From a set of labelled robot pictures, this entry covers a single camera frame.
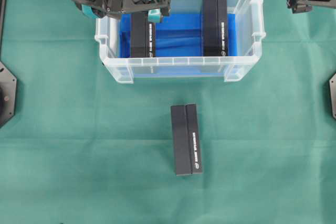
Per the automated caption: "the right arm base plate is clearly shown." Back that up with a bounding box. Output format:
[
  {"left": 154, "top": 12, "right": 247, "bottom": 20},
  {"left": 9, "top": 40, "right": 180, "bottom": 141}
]
[{"left": 329, "top": 73, "right": 336, "bottom": 119}]

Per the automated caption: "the black camera box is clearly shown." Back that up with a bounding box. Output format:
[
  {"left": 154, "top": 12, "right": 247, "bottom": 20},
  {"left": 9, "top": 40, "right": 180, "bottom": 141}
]
[
  {"left": 130, "top": 12, "right": 156, "bottom": 58},
  {"left": 201, "top": 0, "right": 228, "bottom": 57},
  {"left": 171, "top": 104, "right": 203, "bottom": 176}
]

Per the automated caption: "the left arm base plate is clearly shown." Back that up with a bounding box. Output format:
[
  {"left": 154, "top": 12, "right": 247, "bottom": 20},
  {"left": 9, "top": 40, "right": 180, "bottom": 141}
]
[{"left": 0, "top": 62, "right": 17, "bottom": 127}]

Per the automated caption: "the clear plastic storage case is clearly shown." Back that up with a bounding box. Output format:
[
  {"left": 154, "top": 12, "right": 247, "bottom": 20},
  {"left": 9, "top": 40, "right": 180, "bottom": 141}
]
[{"left": 94, "top": 0, "right": 266, "bottom": 83}]

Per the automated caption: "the black frame rail left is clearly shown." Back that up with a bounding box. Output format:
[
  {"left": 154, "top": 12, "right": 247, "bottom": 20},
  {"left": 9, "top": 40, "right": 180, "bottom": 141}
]
[{"left": 0, "top": 0, "right": 7, "bottom": 49}]

